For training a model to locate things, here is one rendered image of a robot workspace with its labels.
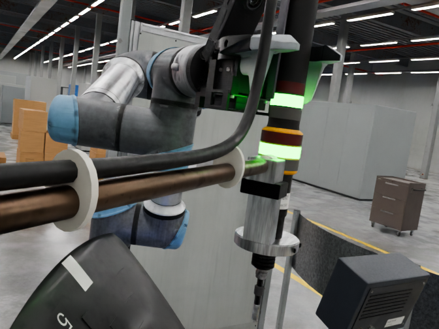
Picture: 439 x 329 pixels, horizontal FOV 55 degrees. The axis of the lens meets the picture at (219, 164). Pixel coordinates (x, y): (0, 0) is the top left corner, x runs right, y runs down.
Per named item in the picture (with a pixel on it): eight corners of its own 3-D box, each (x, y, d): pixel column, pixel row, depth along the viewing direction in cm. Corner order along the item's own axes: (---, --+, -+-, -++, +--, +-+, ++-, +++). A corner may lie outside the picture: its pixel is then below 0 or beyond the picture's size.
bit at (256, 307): (259, 322, 46) (266, 277, 45) (249, 320, 46) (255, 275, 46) (259, 317, 47) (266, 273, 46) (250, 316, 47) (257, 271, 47)
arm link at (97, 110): (111, 40, 104) (44, 87, 59) (155, 47, 105) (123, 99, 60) (108, 85, 108) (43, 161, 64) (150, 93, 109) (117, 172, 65)
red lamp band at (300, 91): (300, 94, 41) (302, 81, 41) (267, 91, 43) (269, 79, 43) (307, 97, 45) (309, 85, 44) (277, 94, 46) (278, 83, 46)
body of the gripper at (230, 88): (281, 117, 50) (228, 111, 60) (291, 44, 49) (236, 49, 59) (226, 109, 46) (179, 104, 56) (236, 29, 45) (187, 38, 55)
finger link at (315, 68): (348, 108, 43) (279, 102, 50) (358, 50, 43) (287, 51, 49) (332, 105, 41) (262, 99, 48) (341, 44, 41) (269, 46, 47)
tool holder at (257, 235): (283, 268, 39) (299, 164, 38) (215, 249, 42) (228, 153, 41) (304, 245, 47) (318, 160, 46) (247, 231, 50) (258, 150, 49)
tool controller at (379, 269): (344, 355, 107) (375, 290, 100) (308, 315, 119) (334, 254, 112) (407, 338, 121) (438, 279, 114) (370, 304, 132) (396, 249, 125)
